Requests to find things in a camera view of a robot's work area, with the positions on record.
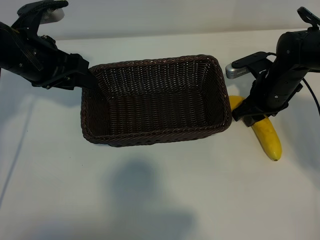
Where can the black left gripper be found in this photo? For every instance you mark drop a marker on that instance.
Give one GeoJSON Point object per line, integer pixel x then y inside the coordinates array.
{"type": "Point", "coordinates": [27, 57]}

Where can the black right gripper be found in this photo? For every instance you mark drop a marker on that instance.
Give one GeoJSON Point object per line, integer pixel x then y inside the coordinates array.
{"type": "Point", "coordinates": [277, 87]}

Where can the yellow banana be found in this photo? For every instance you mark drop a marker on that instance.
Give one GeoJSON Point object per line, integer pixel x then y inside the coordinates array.
{"type": "Point", "coordinates": [268, 140]}

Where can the dark brown wicker basket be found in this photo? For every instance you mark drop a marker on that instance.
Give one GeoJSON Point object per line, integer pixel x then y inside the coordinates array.
{"type": "Point", "coordinates": [155, 110]}

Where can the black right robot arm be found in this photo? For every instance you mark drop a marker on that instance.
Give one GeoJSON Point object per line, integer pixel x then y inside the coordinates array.
{"type": "Point", "coordinates": [300, 47]}

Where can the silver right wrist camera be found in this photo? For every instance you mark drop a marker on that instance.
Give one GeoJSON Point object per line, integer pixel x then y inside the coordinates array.
{"type": "Point", "coordinates": [236, 72]}

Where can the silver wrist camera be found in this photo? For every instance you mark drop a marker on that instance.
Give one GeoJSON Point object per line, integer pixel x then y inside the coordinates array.
{"type": "Point", "coordinates": [51, 15]}
{"type": "Point", "coordinates": [236, 72]}

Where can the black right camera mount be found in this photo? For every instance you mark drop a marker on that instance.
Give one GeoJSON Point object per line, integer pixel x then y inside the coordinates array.
{"type": "Point", "coordinates": [252, 60]}

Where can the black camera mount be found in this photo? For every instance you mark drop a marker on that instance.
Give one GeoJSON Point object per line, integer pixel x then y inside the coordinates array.
{"type": "Point", "coordinates": [32, 10]}
{"type": "Point", "coordinates": [252, 60]}

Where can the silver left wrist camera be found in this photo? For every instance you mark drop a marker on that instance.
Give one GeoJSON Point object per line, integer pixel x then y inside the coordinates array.
{"type": "Point", "coordinates": [51, 15]}

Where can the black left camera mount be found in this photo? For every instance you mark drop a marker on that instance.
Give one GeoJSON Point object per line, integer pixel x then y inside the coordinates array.
{"type": "Point", "coordinates": [32, 10]}

